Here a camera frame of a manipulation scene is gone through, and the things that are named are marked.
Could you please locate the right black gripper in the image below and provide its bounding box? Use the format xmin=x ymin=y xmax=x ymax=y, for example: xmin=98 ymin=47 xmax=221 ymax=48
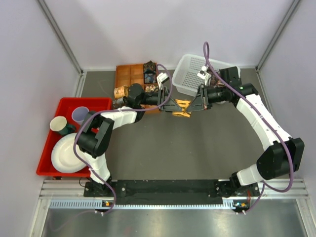
xmin=186 ymin=84 xmax=228 ymax=113

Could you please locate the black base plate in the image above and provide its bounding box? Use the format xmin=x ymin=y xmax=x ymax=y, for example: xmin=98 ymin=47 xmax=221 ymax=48
xmin=84 ymin=179 xmax=259 ymax=198

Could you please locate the grey slotted cable duct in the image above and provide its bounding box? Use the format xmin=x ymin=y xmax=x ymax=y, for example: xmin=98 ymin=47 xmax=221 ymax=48
xmin=49 ymin=199 xmax=236 ymax=210

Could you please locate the rolled dark patterned tie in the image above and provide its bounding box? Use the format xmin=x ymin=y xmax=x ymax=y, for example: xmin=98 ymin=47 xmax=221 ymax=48
xmin=112 ymin=97 xmax=126 ymax=110

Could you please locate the orange tan tie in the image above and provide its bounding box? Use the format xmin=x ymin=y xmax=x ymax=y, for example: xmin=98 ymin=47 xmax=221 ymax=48
xmin=114 ymin=85 xmax=129 ymax=99

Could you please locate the yellow insect print tie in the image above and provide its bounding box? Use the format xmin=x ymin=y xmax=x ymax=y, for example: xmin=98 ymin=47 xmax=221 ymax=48
xmin=172 ymin=99 xmax=191 ymax=118

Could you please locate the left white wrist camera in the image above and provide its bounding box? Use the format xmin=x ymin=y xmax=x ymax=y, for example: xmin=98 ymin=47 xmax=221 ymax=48
xmin=157 ymin=72 xmax=169 ymax=88

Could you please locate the dark brown paisley tie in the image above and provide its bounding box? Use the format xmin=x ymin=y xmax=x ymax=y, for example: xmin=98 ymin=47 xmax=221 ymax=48
xmin=208 ymin=70 xmax=225 ymax=88

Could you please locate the wooden compartment tray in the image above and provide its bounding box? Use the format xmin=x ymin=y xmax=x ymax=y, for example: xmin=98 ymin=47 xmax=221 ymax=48
xmin=115 ymin=64 xmax=158 ymax=106

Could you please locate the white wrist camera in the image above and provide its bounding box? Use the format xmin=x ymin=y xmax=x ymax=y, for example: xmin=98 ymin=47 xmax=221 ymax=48
xmin=197 ymin=66 xmax=211 ymax=85
xmin=157 ymin=72 xmax=169 ymax=88

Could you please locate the dark green cup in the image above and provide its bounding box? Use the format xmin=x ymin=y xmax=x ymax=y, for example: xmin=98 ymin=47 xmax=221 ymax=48
xmin=60 ymin=123 xmax=76 ymax=136

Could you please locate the white plate stack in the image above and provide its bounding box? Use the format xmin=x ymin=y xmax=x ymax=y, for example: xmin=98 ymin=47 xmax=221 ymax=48
xmin=51 ymin=133 xmax=86 ymax=173

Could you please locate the beige paper cup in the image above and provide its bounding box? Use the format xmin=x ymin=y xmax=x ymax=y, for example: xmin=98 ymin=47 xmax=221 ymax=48
xmin=49 ymin=116 xmax=67 ymax=135

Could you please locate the rolled dark tie top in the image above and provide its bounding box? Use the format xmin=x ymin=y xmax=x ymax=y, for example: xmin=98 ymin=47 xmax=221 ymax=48
xmin=143 ymin=61 xmax=156 ymax=74

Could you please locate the white plastic basket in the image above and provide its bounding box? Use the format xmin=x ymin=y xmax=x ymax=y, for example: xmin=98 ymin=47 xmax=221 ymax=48
xmin=172 ymin=54 xmax=235 ymax=97

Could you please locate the rolled blue black tie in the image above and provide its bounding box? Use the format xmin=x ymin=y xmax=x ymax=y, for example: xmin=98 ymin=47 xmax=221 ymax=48
xmin=144 ymin=71 xmax=157 ymax=84

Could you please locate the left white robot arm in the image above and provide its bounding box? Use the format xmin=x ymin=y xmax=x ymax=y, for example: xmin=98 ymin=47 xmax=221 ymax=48
xmin=73 ymin=83 xmax=182 ymax=196

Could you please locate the lilac plastic cup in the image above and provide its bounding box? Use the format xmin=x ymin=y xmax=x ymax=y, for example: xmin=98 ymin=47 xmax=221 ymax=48
xmin=71 ymin=106 xmax=89 ymax=125

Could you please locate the red plastic bin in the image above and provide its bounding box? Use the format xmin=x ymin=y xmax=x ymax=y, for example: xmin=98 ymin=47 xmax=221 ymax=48
xmin=36 ymin=97 xmax=112 ymax=177

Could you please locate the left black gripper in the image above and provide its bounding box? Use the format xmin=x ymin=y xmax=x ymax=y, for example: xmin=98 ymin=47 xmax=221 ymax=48
xmin=139 ymin=86 xmax=183 ymax=113

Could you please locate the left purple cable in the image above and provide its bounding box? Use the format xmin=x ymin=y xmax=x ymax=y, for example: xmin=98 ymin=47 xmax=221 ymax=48
xmin=74 ymin=63 xmax=173 ymax=215

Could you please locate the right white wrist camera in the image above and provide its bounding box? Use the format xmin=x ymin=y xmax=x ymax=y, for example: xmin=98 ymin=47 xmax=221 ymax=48
xmin=197 ymin=66 xmax=211 ymax=85

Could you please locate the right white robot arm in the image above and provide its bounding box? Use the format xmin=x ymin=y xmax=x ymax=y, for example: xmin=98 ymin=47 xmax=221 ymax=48
xmin=187 ymin=66 xmax=305 ymax=196

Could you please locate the aluminium frame rail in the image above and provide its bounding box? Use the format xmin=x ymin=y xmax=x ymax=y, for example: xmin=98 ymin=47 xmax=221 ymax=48
xmin=39 ymin=179 xmax=309 ymax=199

